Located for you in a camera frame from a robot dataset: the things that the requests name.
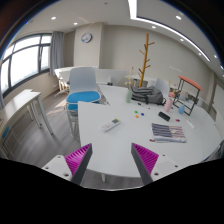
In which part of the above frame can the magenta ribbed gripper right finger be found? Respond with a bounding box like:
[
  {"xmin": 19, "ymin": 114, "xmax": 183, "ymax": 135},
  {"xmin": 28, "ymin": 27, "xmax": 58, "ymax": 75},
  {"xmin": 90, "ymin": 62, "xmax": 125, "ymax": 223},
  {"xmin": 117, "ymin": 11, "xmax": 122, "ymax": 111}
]
[{"xmin": 130, "ymin": 142, "xmax": 183, "ymax": 186}]

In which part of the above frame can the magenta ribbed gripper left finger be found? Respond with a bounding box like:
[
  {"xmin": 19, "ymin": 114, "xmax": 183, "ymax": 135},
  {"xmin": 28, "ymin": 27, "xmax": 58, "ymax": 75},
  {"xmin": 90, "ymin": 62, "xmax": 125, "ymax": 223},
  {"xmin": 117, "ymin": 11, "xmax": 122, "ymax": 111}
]
[{"xmin": 41, "ymin": 143, "xmax": 93, "ymax": 186}]

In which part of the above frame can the white remote control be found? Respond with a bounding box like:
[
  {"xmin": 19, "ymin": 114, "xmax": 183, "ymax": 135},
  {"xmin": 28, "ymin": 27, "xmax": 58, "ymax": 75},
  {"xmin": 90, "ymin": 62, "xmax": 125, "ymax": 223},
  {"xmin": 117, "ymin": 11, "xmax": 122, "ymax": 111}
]
[{"xmin": 101, "ymin": 119, "xmax": 120, "ymax": 132}]

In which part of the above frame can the black rectangular case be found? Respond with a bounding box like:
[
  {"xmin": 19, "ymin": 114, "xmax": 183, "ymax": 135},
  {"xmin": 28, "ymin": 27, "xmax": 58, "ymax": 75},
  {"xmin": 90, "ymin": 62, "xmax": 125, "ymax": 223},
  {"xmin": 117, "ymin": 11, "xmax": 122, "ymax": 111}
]
[{"xmin": 158, "ymin": 112, "xmax": 170, "ymax": 121}]

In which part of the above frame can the black marker pen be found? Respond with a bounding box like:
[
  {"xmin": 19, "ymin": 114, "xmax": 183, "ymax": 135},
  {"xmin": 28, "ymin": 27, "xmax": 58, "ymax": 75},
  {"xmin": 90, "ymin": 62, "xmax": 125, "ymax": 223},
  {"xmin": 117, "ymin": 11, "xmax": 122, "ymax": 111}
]
[{"xmin": 137, "ymin": 103, "xmax": 150, "ymax": 109}]

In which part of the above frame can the pink bottle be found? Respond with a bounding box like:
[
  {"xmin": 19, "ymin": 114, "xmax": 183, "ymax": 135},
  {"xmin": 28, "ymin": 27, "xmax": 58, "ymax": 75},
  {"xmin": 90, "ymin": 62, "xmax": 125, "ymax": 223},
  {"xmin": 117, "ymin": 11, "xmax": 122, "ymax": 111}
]
[{"xmin": 164, "ymin": 92, "xmax": 175, "ymax": 112}]

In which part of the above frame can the blue bottle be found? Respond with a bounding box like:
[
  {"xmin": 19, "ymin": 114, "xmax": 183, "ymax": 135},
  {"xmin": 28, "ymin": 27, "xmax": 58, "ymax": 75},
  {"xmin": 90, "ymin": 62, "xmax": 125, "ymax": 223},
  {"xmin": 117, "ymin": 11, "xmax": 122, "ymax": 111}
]
[{"xmin": 178, "ymin": 104, "xmax": 185, "ymax": 114}]

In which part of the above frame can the grey backpack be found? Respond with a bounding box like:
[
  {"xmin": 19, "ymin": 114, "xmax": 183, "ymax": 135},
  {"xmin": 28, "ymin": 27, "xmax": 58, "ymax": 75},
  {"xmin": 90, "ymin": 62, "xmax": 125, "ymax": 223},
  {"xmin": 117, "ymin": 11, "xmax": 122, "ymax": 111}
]
[{"xmin": 131, "ymin": 86, "xmax": 166, "ymax": 105}]

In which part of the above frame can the pale green bottle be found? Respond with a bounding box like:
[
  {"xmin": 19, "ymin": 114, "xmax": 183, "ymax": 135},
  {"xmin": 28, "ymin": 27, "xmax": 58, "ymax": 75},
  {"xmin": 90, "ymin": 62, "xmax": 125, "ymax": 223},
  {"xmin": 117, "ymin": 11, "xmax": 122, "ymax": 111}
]
[{"xmin": 126, "ymin": 89, "xmax": 132, "ymax": 103}]

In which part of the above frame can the white side desk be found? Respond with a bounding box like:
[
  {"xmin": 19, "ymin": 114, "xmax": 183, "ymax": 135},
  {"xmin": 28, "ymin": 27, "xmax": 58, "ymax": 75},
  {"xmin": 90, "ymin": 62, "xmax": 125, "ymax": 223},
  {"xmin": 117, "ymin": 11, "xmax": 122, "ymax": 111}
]
[{"xmin": 0, "ymin": 89, "xmax": 53, "ymax": 137}]

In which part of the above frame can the white chair blue seat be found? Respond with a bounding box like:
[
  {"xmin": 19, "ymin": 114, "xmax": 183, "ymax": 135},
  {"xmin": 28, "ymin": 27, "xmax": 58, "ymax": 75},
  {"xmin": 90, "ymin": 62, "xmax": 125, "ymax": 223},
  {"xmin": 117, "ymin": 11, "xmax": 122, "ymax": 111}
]
[{"xmin": 66, "ymin": 67, "xmax": 101, "ymax": 134}]

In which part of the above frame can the yellow wooden coat stand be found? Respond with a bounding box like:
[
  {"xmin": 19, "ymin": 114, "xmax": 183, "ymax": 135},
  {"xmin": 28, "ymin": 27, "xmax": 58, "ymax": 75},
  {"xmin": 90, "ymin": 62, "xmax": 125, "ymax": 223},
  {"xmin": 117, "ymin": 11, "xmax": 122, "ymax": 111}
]
[{"xmin": 138, "ymin": 33, "xmax": 155, "ymax": 87}]

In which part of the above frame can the grey curtain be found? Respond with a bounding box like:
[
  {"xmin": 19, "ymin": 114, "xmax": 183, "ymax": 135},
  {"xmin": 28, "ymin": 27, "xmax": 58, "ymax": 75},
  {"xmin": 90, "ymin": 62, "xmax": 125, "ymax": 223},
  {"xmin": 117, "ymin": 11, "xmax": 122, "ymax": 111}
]
[{"xmin": 50, "ymin": 31, "xmax": 64, "ymax": 75}]

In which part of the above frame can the large window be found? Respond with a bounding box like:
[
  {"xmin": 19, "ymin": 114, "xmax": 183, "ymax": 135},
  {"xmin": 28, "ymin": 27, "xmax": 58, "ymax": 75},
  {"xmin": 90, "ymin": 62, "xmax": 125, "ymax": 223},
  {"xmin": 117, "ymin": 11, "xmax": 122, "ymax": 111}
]
[{"xmin": 0, "ymin": 33, "xmax": 52, "ymax": 96}]

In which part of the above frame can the round wall clock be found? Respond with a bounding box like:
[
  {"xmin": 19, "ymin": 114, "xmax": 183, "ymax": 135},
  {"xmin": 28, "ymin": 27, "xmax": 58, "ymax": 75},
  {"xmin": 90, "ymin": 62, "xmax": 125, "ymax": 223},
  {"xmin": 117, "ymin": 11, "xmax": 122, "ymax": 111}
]
[{"xmin": 81, "ymin": 33, "xmax": 93, "ymax": 43}]

